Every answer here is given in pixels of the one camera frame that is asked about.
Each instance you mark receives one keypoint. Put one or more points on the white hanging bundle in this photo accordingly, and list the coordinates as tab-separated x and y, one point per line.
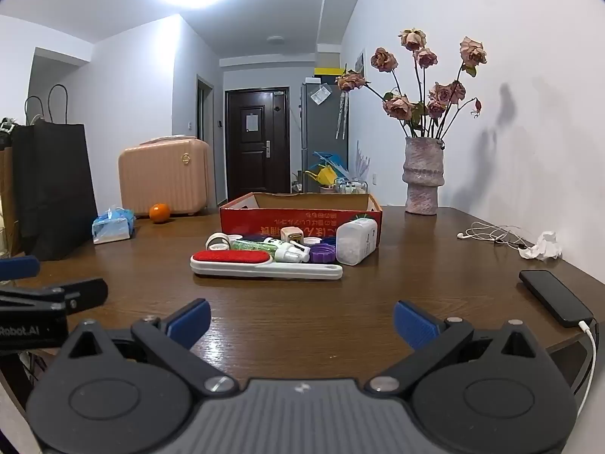
342	118

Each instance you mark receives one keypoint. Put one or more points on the blue white tissue pack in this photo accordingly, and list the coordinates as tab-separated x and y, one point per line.
111	229

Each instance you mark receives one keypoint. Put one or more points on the bunch of dried roses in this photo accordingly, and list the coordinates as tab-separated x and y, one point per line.
399	106

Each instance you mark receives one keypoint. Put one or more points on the white tape roll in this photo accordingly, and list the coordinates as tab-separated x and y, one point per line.
211	242

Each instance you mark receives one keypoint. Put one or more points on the pink grey ceramic vase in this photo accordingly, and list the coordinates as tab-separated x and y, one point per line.
423	175

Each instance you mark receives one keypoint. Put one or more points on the red cardboard box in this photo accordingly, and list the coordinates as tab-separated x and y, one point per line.
264	222

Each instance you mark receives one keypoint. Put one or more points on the white pump bottle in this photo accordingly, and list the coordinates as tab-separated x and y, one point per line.
286	251

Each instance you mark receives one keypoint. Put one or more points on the red and white lint brush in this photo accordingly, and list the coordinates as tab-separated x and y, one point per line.
231	257

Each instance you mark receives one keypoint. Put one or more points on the purple decorative plant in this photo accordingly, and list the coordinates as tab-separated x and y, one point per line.
364	161

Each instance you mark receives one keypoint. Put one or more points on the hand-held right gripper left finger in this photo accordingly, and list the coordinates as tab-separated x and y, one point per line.
191	324

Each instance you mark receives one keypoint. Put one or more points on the black paper bag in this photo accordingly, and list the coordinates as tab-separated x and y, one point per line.
52	189

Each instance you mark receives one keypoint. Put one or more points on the pink suitcase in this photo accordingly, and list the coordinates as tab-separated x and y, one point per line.
160	175

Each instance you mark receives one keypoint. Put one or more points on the yellow box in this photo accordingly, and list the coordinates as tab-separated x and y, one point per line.
326	71

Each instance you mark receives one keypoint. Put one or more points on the white round cap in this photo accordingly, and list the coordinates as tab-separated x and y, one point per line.
312	241

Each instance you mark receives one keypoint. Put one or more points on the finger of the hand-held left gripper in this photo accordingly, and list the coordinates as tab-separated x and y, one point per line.
19	267
85	293

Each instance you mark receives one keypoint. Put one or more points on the green tube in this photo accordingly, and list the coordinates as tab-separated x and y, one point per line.
250	246

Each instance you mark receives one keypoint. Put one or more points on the beige cube adapter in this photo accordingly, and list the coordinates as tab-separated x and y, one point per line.
290	235

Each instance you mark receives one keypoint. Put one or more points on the grey interior door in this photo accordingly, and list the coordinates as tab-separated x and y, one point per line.
205	151

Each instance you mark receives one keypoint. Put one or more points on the white translucent plastic container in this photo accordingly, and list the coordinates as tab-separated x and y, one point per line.
352	246

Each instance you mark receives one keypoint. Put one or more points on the white paper notice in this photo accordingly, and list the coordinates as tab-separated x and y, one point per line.
252	122

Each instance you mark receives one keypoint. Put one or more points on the black smartphone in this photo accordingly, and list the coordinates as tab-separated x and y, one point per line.
553	295

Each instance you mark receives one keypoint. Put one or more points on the metal storage rack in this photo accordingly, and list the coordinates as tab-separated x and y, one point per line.
352	187

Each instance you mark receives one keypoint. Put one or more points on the purple blue plastic cap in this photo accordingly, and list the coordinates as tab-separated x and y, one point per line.
324	254

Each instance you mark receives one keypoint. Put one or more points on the dark brown entrance door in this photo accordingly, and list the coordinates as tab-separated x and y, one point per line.
257	161

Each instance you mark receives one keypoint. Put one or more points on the yellow watering can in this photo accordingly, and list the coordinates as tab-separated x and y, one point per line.
326	176

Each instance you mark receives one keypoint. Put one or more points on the crumpled white tissue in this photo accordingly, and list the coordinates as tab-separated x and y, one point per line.
546	246

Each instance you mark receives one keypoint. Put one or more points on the clear plastic bag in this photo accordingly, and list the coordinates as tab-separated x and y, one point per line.
321	94

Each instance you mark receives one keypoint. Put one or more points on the grey refrigerator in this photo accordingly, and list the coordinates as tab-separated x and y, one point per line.
321	137

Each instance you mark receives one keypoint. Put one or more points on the orange fruit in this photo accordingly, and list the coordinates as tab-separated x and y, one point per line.
159	213

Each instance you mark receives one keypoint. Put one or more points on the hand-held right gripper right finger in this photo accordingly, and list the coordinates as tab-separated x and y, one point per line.
413	325

